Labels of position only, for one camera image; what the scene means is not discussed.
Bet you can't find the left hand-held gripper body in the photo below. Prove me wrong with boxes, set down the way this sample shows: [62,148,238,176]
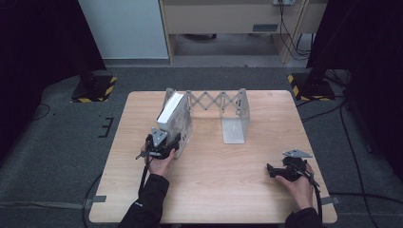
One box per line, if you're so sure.
[135,127,175,161]

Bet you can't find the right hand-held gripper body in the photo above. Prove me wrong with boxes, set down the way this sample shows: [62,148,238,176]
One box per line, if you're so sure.
[281,148,314,182]

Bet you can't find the white book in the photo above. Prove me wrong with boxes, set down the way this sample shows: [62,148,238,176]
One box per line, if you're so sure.
[156,91,194,159]

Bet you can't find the extendable metal bookend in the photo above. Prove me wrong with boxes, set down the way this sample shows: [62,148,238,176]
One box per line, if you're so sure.
[162,87,252,145]

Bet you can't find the person's right hand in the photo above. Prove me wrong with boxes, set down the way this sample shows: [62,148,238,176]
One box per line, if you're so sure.
[275,162,317,212]

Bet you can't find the person's left hand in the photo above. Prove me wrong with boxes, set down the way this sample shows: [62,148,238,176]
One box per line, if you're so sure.
[141,144,177,178]

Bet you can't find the black tape floor mark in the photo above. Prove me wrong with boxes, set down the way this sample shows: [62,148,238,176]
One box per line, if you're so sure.
[98,116,115,139]

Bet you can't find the striped black stand base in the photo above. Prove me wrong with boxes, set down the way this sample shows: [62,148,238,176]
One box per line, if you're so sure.
[70,73,119,104]
[286,71,336,103]

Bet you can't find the white cabinet panel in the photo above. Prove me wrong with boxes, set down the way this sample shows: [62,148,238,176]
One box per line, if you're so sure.
[78,0,169,60]

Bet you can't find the black curtain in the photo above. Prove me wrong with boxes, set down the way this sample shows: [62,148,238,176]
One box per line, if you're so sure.
[306,0,403,181]
[0,0,107,160]

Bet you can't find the beige wooden desk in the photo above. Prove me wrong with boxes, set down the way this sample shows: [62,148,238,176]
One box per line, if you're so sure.
[158,0,329,66]

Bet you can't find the left hand-held gripper cable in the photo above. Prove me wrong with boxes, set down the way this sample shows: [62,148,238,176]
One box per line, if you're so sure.
[137,156,152,197]

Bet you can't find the hanging black cables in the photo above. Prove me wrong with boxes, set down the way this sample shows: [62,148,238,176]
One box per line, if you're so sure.
[278,0,315,62]

